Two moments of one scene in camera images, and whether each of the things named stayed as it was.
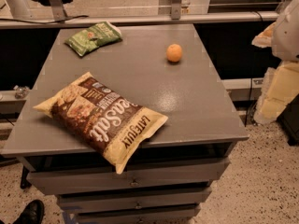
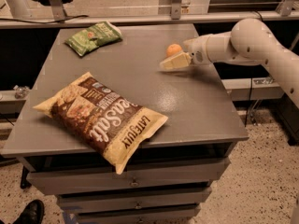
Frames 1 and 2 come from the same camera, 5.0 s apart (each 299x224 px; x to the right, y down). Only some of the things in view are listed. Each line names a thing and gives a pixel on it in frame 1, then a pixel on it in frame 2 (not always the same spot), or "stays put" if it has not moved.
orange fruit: (174, 52) stays put
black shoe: (32, 214) stays put
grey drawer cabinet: (171, 171) stays put
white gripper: (288, 36) -> (198, 50)
